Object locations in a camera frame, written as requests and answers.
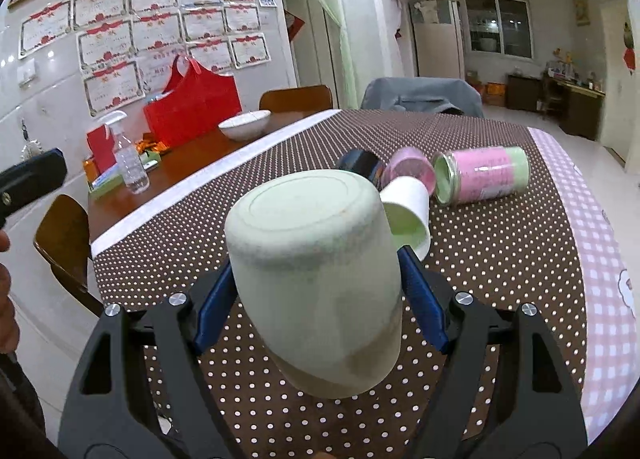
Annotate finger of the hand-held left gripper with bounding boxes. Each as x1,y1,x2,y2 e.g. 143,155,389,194
0,148,69,228

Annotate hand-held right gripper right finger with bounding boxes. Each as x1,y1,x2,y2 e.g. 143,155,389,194
395,245,589,459

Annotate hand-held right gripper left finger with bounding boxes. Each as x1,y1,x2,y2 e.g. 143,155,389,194
57,266,242,459

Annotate pale green cup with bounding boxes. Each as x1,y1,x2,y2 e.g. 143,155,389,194
223,169,404,400

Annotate white paper cup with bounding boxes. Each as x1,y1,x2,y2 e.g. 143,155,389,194
378,176,432,260

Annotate pink cup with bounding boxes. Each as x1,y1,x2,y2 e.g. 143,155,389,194
382,145,437,198

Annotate black cup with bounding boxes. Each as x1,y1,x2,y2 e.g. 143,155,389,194
333,148,387,190

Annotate person's left hand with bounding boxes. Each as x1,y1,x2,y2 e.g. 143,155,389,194
0,230,21,356

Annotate wooden chair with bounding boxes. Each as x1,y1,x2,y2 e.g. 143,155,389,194
258,84,334,114
33,193,104,318

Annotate green box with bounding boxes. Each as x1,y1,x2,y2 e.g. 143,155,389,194
87,170,124,198

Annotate red box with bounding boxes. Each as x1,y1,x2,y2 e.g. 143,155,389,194
85,123,121,175

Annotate brown polka dot tablecloth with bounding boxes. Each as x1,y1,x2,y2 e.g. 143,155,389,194
90,108,589,459

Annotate clear spray bottle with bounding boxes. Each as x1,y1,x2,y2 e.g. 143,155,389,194
99,110,151,195

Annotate snack packets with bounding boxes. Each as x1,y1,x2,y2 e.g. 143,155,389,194
134,136,169,170

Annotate pink and green glass jar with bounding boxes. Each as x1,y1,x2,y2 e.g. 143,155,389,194
432,146,531,205

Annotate wooden table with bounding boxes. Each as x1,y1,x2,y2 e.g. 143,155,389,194
87,109,323,246

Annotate pink checked tablecloth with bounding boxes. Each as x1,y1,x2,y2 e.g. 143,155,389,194
527,126,640,446

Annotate red bag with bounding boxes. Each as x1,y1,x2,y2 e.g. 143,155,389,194
143,54,244,148

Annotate white bowl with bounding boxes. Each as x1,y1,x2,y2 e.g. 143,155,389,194
218,109,272,142

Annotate chair with grey jacket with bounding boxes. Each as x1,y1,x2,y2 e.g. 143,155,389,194
359,77,485,119

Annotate cardboard boxes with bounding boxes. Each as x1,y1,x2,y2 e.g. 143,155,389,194
464,69,509,108

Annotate dark cloth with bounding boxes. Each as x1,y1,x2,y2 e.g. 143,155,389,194
0,353,47,459

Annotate dark wooden cabinet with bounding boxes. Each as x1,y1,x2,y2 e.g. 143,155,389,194
506,72,544,112

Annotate dark wooden desk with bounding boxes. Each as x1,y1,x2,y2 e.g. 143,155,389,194
542,70,606,140

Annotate white refrigerator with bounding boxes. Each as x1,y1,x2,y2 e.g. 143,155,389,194
409,0,466,80

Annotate window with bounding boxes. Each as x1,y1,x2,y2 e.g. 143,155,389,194
463,0,534,60

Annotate green door curtain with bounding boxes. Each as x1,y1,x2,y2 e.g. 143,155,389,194
277,0,359,110

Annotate hanging wall ornament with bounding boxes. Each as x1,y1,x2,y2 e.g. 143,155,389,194
19,118,44,160

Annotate white wall switch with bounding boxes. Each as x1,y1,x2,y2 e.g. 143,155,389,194
17,58,39,89

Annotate wall of framed certificates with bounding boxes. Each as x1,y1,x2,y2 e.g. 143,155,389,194
18,0,274,118

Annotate red wall decoration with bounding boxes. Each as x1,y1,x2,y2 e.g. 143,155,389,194
621,23,639,72

